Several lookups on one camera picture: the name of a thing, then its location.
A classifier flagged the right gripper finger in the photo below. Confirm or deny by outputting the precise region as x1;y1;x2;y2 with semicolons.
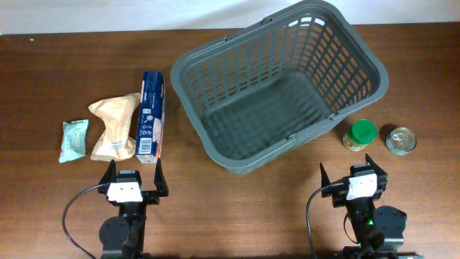
320;163;331;197
365;153;387;180

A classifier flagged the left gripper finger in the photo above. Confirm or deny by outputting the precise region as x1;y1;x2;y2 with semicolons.
154;158;169;197
98;160;116;194

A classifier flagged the tan paper pouch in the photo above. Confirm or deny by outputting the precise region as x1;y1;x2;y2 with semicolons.
88;93;140;162

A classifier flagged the silver tin can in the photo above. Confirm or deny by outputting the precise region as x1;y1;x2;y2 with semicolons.
385;127;417;156

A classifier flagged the green lidded jar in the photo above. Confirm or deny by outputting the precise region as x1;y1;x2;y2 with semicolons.
342;119;377;152

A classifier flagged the mint green wipes packet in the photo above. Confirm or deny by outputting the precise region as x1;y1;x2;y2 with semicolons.
59;119;88;163

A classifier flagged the blue cardboard box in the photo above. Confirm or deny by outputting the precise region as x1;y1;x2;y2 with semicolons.
135;71;165;163

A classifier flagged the grey plastic basket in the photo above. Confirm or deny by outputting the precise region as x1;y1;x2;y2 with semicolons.
170;1;389;174

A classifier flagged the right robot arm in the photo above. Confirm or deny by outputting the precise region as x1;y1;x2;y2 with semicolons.
320;155;422;259

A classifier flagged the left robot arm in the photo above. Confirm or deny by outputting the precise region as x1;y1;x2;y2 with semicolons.
98;160;169;259

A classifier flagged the right black cable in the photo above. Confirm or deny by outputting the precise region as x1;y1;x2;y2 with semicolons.
305;178;346;259

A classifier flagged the black cable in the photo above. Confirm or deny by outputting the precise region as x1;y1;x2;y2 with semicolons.
61;183;109;259
305;178;346;259

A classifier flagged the left black cable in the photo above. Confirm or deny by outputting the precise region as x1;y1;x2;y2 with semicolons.
61;183;109;259

